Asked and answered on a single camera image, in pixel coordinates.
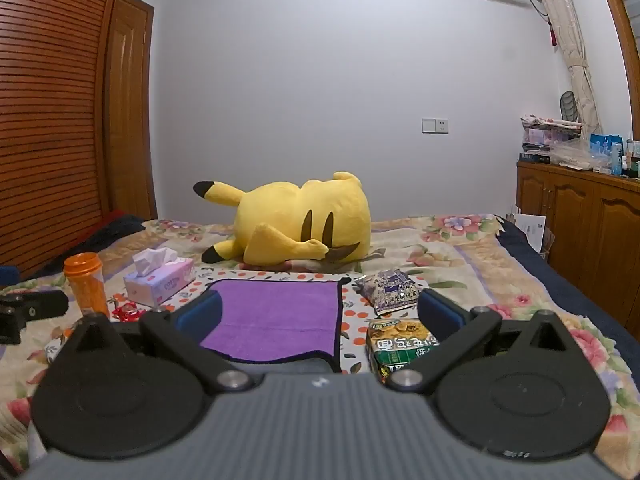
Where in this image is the orange plastic bottle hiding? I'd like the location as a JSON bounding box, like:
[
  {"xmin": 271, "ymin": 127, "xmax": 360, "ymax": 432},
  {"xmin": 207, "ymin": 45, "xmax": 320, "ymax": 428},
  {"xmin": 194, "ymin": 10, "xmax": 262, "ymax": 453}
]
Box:
[{"xmin": 63, "ymin": 253, "xmax": 111, "ymax": 321}]

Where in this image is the grey hand fan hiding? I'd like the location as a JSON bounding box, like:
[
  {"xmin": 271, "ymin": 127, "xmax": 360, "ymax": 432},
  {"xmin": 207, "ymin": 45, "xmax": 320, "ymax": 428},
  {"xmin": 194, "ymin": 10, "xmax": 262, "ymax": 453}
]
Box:
[{"xmin": 559, "ymin": 91, "xmax": 581, "ymax": 124}]

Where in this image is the beige curtain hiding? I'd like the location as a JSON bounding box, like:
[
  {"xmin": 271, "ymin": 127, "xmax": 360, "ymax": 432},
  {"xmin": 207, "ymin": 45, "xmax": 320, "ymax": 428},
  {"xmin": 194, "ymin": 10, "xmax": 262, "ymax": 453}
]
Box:
[{"xmin": 522, "ymin": 0, "xmax": 602, "ymax": 137}]

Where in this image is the clear plastic bag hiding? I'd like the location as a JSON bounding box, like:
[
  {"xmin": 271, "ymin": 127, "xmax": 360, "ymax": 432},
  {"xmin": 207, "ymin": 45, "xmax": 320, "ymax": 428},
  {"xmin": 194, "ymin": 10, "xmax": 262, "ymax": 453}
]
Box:
[{"xmin": 549, "ymin": 137, "xmax": 602, "ymax": 172}]

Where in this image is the red candy wrapper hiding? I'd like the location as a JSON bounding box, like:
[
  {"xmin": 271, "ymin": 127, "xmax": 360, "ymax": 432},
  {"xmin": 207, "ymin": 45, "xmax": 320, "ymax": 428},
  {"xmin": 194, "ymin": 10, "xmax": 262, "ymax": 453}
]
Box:
[{"xmin": 111, "ymin": 301, "xmax": 147, "ymax": 322}]

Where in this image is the clutter on cabinet top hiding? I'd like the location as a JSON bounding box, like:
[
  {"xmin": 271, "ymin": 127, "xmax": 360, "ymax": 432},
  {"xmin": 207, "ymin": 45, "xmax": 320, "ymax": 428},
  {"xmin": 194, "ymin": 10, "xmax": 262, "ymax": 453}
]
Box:
[{"xmin": 520, "ymin": 115, "xmax": 584, "ymax": 155}]

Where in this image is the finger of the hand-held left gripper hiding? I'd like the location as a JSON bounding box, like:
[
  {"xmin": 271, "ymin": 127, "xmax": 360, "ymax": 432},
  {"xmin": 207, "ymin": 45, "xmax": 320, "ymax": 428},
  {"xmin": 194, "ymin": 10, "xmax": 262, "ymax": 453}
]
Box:
[{"xmin": 0, "ymin": 289, "xmax": 69, "ymax": 346}]

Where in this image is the dark blue bed sheet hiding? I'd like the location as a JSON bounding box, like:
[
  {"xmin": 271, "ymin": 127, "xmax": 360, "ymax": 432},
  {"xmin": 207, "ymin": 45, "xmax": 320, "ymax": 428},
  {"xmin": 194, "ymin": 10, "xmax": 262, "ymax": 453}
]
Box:
[{"xmin": 497, "ymin": 217, "xmax": 640, "ymax": 362}]

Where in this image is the blue and white box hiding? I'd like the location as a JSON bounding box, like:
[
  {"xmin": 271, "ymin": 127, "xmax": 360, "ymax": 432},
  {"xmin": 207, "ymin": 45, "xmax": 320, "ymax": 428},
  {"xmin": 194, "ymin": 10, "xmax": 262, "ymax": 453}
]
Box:
[{"xmin": 589, "ymin": 132, "xmax": 624, "ymax": 176}]

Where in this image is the green snack packet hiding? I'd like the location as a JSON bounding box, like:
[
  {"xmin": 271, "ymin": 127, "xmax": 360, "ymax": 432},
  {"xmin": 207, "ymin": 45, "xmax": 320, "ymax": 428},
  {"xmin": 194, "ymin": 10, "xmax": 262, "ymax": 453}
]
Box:
[{"xmin": 365, "ymin": 317, "xmax": 442, "ymax": 380}]

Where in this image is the wooden cabinet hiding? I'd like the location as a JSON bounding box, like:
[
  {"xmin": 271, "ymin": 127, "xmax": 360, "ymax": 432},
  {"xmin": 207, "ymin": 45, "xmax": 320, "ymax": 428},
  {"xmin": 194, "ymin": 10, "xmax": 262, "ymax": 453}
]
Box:
[{"xmin": 515, "ymin": 159, "xmax": 640, "ymax": 322}]

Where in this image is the wooden window frame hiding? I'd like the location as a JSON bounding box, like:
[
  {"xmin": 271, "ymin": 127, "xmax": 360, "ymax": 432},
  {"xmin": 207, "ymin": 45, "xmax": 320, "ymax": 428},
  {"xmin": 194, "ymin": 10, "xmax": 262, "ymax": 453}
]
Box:
[{"xmin": 590, "ymin": 0, "xmax": 640, "ymax": 98}]

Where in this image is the wooden door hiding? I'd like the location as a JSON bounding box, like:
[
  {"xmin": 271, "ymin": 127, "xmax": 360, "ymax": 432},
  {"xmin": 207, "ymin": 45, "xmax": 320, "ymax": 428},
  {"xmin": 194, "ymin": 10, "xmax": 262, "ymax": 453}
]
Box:
[{"xmin": 102, "ymin": 0, "xmax": 159, "ymax": 222}]

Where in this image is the louvered wooden wardrobe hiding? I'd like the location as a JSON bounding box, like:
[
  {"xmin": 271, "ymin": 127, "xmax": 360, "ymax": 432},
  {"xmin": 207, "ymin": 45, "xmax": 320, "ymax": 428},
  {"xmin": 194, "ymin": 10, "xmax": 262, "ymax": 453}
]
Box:
[{"xmin": 0, "ymin": 0, "xmax": 127, "ymax": 281}]

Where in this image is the yellow plush toy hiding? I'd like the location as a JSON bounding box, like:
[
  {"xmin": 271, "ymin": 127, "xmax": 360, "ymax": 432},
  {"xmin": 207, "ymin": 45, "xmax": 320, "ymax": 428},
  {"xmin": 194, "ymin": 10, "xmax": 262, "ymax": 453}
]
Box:
[{"xmin": 193, "ymin": 171, "xmax": 372, "ymax": 265}]

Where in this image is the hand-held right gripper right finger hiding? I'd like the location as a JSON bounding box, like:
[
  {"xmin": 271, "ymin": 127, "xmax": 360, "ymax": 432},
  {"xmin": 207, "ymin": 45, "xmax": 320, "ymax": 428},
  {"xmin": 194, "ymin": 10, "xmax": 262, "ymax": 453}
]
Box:
[{"xmin": 384, "ymin": 288, "xmax": 572, "ymax": 394}]

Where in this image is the pink tissue box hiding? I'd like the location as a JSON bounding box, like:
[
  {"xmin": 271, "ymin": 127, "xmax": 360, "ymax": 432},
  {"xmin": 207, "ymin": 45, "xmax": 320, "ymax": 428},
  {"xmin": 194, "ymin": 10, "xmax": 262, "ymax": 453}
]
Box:
[{"xmin": 123, "ymin": 248, "xmax": 196, "ymax": 307}]

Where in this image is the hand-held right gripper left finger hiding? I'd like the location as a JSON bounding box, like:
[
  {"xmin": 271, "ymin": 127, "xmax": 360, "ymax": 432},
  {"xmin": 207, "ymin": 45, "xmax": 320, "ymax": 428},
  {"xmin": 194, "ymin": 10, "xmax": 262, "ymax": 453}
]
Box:
[{"xmin": 64, "ymin": 289, "xmax": 255, "ymax": 395}]

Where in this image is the purple towel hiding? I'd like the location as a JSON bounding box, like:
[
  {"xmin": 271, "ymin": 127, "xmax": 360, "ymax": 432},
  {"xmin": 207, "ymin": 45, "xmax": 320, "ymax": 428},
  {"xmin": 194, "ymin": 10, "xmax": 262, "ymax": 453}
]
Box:
[{"xmin": 199, "ymin": 278, "xmax": 352, "ymax": 374}]

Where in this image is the cardboard box with papers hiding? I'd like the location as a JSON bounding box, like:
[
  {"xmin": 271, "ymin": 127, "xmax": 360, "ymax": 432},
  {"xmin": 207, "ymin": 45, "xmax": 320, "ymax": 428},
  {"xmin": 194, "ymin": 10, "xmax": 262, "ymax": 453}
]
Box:
[{"xmin": 505, "ymin": 205, "xmax": 557, "ymax": 264}]

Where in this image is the group of small bottles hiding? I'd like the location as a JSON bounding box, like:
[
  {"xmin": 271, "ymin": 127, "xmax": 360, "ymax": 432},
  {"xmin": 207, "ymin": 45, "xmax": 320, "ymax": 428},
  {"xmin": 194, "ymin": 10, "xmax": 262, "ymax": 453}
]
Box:
[{"xmin": 622, "ymin": 137, "xmax": 640, "ymax": 179}]

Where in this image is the dark blanket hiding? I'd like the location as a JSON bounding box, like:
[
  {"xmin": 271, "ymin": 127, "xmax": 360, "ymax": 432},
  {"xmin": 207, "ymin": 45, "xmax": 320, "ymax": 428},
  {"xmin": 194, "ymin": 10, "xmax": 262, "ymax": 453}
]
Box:
[{"xmin": 30, "ymin": 210, "xmax": 147, "ymax": 281}]

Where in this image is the purple snack packet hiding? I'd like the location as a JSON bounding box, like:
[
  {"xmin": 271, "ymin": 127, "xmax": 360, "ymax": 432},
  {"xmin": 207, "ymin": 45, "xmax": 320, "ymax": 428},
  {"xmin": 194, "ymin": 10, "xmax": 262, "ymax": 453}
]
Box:
[{"xmin": 354, "ymin": 268, "xmax": 427, "ymax": 317}]

